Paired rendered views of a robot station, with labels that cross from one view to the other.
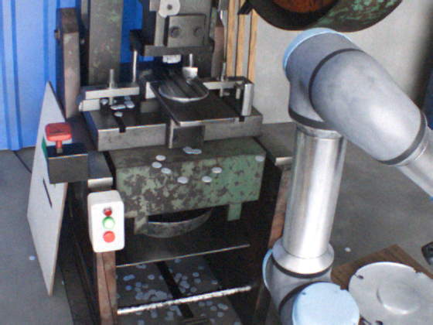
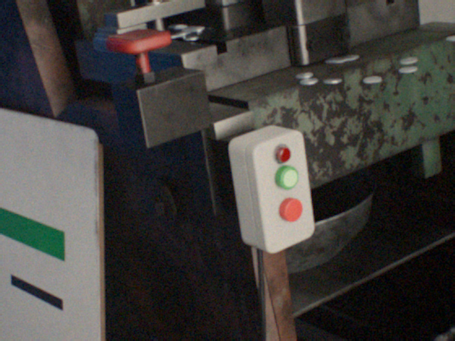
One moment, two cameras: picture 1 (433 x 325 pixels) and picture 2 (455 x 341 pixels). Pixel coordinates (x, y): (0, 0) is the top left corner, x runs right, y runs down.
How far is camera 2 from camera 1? 0.58 m
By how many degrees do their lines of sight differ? 14
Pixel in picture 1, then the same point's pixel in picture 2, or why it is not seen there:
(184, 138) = (323, 41)
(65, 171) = (171, 114)
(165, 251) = (329, 282)
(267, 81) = not seen: hidden behind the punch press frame
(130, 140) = (236, 66)
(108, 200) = (275, 134)
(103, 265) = (271, 299)
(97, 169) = (214, 111)
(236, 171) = (420, 76)
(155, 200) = (316, 154)
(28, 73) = not seen: outside the picture
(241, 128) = (392, 17)
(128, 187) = not seen: hidden behind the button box
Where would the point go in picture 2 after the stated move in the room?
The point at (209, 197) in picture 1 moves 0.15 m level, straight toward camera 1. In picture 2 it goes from (393, 135) to (437, 163)
